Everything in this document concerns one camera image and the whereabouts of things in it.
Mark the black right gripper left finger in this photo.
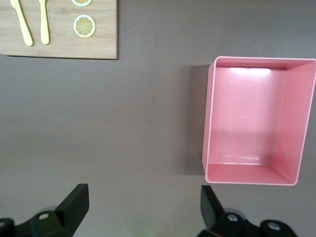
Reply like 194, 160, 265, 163
0, 183, 90, 237

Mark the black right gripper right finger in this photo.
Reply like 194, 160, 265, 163
197, 185, 299, 237

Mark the pink plastic bin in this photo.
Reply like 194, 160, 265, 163
201, 56, 316, 186

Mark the wooden cutting board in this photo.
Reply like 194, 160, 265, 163
0, 0, 118, 60

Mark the yellow plastic knife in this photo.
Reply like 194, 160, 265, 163
10, 0, 34, 47

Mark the yellow plastic fork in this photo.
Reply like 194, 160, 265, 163
37, 0, 50, 45

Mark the lemon slice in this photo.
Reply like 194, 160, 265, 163
73, 14, 96, 39
71, 0, 93, 7

